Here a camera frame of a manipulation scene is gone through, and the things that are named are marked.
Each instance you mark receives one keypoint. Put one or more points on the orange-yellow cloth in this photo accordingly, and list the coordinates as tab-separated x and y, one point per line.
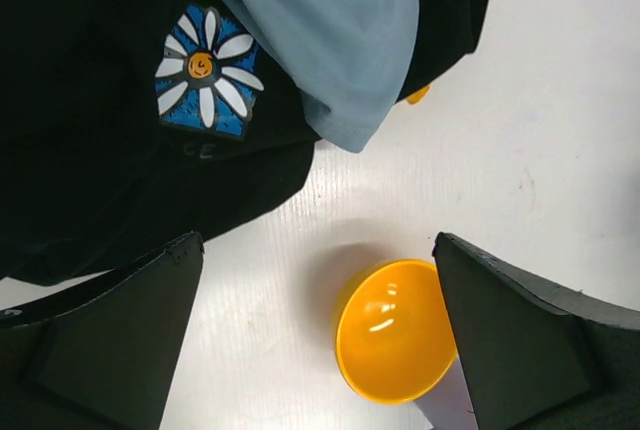
418	96

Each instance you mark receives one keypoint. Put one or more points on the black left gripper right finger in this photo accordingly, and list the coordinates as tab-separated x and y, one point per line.
536	354

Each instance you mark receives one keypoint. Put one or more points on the black daisy print shirt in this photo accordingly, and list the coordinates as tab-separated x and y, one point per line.
127	123

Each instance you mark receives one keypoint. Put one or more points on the blue-grey cloth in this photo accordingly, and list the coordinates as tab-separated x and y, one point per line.
349	58

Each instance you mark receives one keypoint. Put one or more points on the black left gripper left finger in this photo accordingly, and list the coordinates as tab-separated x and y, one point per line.
101	354

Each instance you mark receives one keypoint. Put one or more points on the yellow plastic bowl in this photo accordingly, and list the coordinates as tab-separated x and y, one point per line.
391	333

